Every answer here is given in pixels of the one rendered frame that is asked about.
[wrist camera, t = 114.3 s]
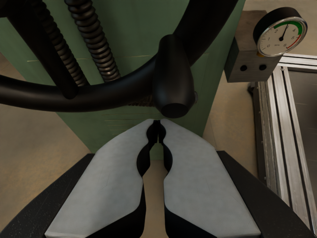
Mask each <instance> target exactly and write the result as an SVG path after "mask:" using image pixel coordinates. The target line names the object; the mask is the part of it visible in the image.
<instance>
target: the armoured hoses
mask: <svg viewBox="0 0 317 238"><path fill-rule="evenodd" d="M29 1H30V3H31V5H32V7H33V9H34V10H35V12H36V14H37V16H38V18H39V20H40V21H41V23H42V25H43V27H44V29H45V31H46V32H47V34H48V36H49V38H50V40H51V42H52V43H53V45H54V47H55V49H56V51H57V53H58V54H59V56H60V58H61V59H62V61H63V62H64V64H65V66H66V68H67V69H68V71H69V73H70V74H71V76H72V77H73V79H74V81H75V82H76V84H77V86H87V85H90V83H89V82H88V81H87V78H86V77H85V75H84V74H83V71H82V70H81V68H80V66H79V64H78V62H77V60H76V58H74V55H73V53H72V51H71V49H70V48H69V46H68V44H67V42H66V40H65V39H64V36H63V34H61V33H60V29H59V28H58V27H57V23H56V22H54V18H53V16H51V15H50V11H49V10H48V9H47V5H46V3H44V2H43V1H42V0H29ZM64 2H65V3H66V4H67V5H68V10H69V11H70V12H71V16H72V18H73V19H75V24H76V25H77V26H78V27H77V29H78V30H79V31H80V32H81V33H80V35H81V36H82V37H83V40H84V42H85V43H86V46H87V48H88V51H89V52H90V53H91V56H92V58H93V61H94V62H95V65H96V66H97V69H98V70H99V73H100V74H101V77H102V78H103V81H104V82H109V81H112V80H116V79H118V78H121V74H120V73H119V70H118V66H117V65H116V62H115V60H114V59H115V58H114V57H113V53H112V52H111V49H110V47H109V43H108V42H107V38H106V37H105V33H104V32H103V27H102V26H101V25H100V21H99V20H98V15H97V14H96V13H95V11H96V9H95V8H94V7H93V6H92V5H93V2H92V1H91V0H64ZM131 105H132V106H142V107H145V106H146V107H148V106H149V107H155V106H154V104H153V95H151V96H149V97H146V98H144V99H142V100H140V101H137V102H134V103H131V104H128V106H131Z"/></svg>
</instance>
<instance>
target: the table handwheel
mask: <svg viewBox="0 0 317 238"><path fill-rule="evenodd" d="M237 2H238V0H190V1H189V3H188V6H187V8H186V10H185V12H184V15H183V17H182V19H181V20H180V22H179V24H178V26H177V28H176V29H175V31H174V32H173V34H175V35H177V36H179V37H180V38H181V40H182V43H183V47H184V50H185V53H186V55H187V58H188V61H189V65H190V67H191V66H192V65H193V64H194V63H195V62H196V61H197V60H198V59H199V58H200V57H201V56H202V55H203V53H204V52H205V51H206V50H207V49H208V47H209V46H210V45H211V44H212V42H213V41H214V40H215V38H216V37H217V35H218V34H219V32H220V31H221V29H222V28H223V26H224V25H225V23H226V22H227V20H228V18H229V17H230V15H231V13H232V11H233V10H234V8H235V6H236V4H237ZM1 17H6V18H7V19H8V20H9V22H10V23H11V24H12V25H13V27H14V28H15V29H16V31H17V32H18V33H19V35H20V36H21V37H22V39H23V40H24V41H25V43H26V44H27V45H28V47H29V48H30V49H31V51H32V52H33V53H34V54H35V56H36V57H37V59H38V60H39V61H40V63H41V64H42V65H43V67H44V68H45V70H46V71H47V72H48V74H49V76H50V77H51V79H52V80H53V82H54V83H55V84H56V86H53V85H42V84H37V83H31V82H27V81H22V80H18V79H14V78H10V77H7V76H3V75H0V103H1V104H5V105H9V106H14V107H19V108H25V109H31V110H38V111H51V112H93V111H103V110H109V109H113V108H118V107H122V106H125V105H128V104H131V103H134V102H137V101H140V100H142V99H144V98H146V97H149V96H151V95H153V91H152V81H153V75H154V68H155V62H156V57H157V53H156V54H155V55H154V56H153V57H152V58H151V59H150V60H149V61H147V62H146V63H145V64H143V65H142V66H141V67H139V68H138V69H136V70H135V71H133V72H131V73H129V74H127V75H125V76H123V77H121V78H118V79H116V80H112V81H109V82H105V83H102V84H97V85H87V86H77V84H76V82H75V81H74V79H73V77H72V76H71V74H70V73H69V71H68V69H67V68H66V66H65V64H64V62H63V61H62V59H61V58H60V56H59V54H58V53H57V51H56V49H55V47H54V45H53V43H52V42H51V40H50V38H49V36H48V34H47V32H46V31H45V29H44V27H43V25H42V23H41V21H40V20H39V18H38V16H37V14H36V12H35V10H34V9H33V7H32V5H31V3H30V1H29V0H0V18H1Z"/></svg>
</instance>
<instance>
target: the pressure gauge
mask: <svg viewBox="0 0 317 238"><path fill-rule="evenodd" d="M287 24H288V26H287ZM286 27H287V28H286ZM285 29H286V31H285ZM307 29H308V25H307V23H306V21H305V20H304V19H302V17H301V16H300V14H299V13H298V11H297V10H296V9H294V8H291V7H281V8H277V9H274V10H272V11H270V12H269V13H267V14H266V15H265V16H263V17H262V18H261V19H260V20H259V21H258V23H257V24H256V26H255V28H254V31H253V39H254V42H255V44H256V46H257V50H258V52H257V55H258V56H259V57H265V56H266V57H275V56H279V55H282V54H285V53H287V52H289V51H291V50H292V49H294V48H295V47H296V46H297V45H298V44H299V43H300V42H301V41H302V40H303V39H304V37H305V35H306V33H307ZM284 31H285V34H284ZM283 34H284V37H283V40H282V41H279V38H280V37H282V36H283Z"/></svg>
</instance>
